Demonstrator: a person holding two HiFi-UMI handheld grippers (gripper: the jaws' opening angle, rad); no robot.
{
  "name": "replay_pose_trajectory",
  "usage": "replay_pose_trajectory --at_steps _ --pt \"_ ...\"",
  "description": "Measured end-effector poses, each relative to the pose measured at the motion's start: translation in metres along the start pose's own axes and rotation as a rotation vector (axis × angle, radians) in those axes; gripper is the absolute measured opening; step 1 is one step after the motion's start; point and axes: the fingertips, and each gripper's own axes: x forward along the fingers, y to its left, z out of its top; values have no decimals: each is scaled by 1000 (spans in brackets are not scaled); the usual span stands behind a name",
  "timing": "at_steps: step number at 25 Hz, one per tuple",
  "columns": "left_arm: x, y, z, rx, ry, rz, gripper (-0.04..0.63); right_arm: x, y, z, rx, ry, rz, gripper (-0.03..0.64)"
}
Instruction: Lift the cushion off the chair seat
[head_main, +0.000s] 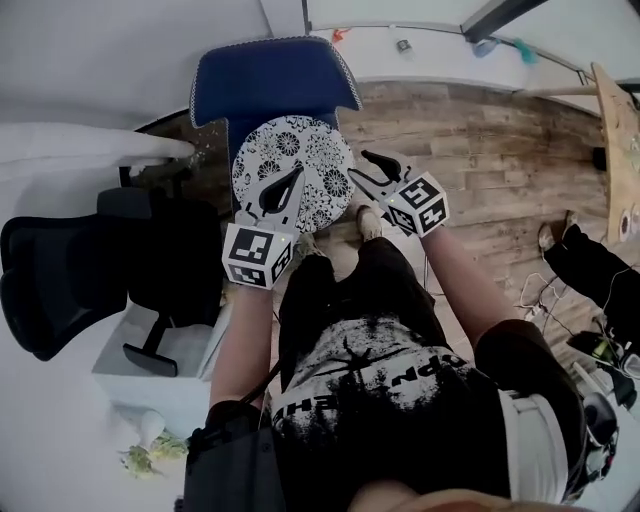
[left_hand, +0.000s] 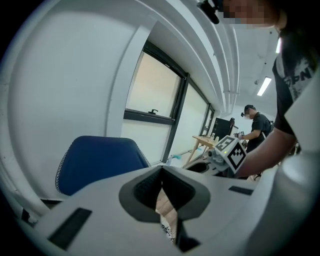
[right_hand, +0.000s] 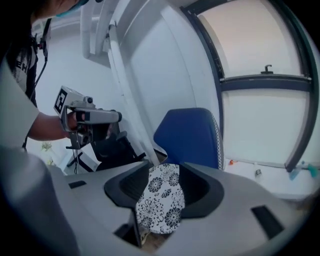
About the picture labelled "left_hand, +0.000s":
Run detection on white ceiling pipes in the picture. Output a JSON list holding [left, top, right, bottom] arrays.
[[139, 0, 241, 114]]

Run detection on black window frame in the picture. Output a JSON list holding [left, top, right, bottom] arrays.
[[123, 40, 216, 166]]

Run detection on wooden table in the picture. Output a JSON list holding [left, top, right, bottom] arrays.
[[183, 134, 221, 169]]

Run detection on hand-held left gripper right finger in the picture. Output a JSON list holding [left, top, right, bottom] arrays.
[[162, 165, 259, 256]]

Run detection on round floral patterned cushion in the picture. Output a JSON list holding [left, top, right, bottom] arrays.
[[159, 216, 177, 245]]

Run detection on person's torso in printed t-shirt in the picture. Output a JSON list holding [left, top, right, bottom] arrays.
[[271, 29, 320, 138]]

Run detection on black head-worn camera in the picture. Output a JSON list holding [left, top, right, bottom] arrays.
[[196, 0, 225, 25]]

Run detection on person's head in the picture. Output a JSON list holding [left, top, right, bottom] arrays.
[[221, 0, 289, 33]]

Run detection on blue chair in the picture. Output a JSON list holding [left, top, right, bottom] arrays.
[[54, 135, 151, 197]]

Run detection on black monitor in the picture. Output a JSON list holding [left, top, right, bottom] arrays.
[[213, 117, 235, 139]]

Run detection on person's right forearm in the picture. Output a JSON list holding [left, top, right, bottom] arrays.
[[237, 126, 300, 180]]

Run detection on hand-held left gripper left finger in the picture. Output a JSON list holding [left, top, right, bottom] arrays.
[[34, 165, 180, 256]]

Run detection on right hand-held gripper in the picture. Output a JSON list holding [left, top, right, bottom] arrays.
[[185, 134, 249, 179]]

